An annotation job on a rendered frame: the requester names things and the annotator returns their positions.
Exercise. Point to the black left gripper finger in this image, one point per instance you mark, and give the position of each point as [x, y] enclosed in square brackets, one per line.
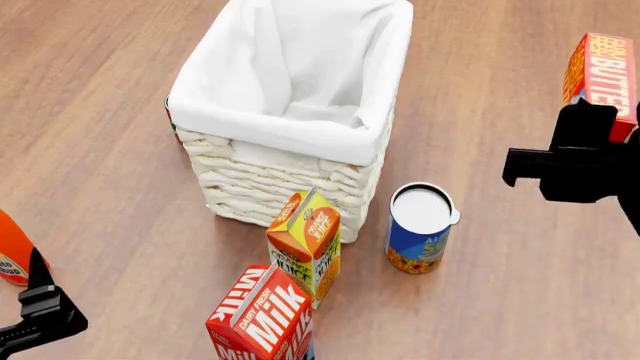
[40, 270]

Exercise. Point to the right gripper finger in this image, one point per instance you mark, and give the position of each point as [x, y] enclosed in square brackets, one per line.
[585, 123]
[634, 137]

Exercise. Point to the red butter box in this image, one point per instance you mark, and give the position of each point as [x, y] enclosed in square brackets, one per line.
[607, 67]

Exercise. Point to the white woven basket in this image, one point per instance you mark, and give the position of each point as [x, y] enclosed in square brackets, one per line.
[260, 183]

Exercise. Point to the white cloth basket liner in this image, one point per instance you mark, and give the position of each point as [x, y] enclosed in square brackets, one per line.
[300, 75]

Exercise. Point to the orange ketchup bottle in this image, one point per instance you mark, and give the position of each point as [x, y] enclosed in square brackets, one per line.
[12, 251]

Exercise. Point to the blue soup can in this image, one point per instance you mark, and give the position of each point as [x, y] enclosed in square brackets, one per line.
[417, 240]

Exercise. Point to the red milk carton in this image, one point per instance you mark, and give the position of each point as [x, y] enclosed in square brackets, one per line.
[260, 318]

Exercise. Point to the orange juice carton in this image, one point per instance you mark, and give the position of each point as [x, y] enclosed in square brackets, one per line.
[305, 243]

